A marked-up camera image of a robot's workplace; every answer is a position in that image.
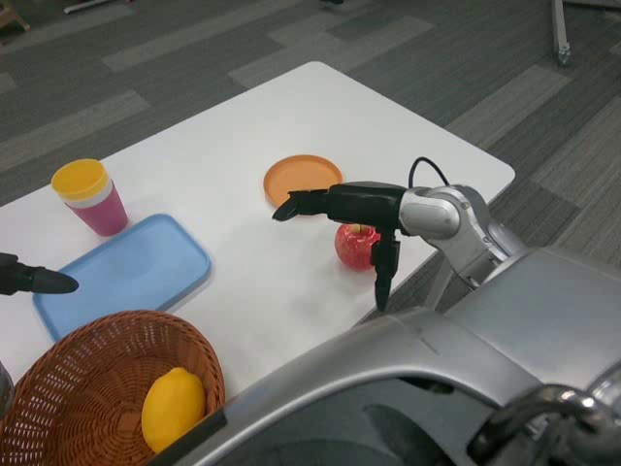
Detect orange round plate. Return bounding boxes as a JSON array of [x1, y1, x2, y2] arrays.
[[263, 153, 344, 208]]

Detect brown wicker basket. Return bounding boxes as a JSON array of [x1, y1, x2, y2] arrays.
[[0, 310, 227, 466]]

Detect silver robot chest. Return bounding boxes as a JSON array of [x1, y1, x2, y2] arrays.
[[154, 310, 621, 466]]

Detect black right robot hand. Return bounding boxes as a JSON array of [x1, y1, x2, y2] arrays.
[[271, 180, 407, 312]]

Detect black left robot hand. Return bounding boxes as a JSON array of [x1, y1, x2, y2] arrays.
[[0, 251, 81, 296]]

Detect yellow lemon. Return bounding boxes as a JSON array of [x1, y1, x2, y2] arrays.
[[141, 367, 207, 454]]

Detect grey metal table leg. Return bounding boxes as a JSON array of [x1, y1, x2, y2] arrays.
[[426, 251, 456, 312]]

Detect pink plastic cup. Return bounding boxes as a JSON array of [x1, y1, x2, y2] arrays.
[[67, 183, 130, 238]]

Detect red apple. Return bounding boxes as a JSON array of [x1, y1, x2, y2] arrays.
[[333, 222, 382, 272]]

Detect yellow plastic cup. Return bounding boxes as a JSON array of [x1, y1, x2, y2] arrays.
[[50, 158, 111, 203]]

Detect white plastic cup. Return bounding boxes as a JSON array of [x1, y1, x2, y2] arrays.
[[62, 180, 115, 210]]

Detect light blue plastic tray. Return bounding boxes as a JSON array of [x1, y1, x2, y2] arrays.
[[32, 213, 213, 343]]

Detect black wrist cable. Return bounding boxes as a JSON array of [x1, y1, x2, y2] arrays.
[[409, 156, 453, 188]]

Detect metal leg with caster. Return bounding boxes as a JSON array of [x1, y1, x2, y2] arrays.
[[550, 0, 574, 67]]

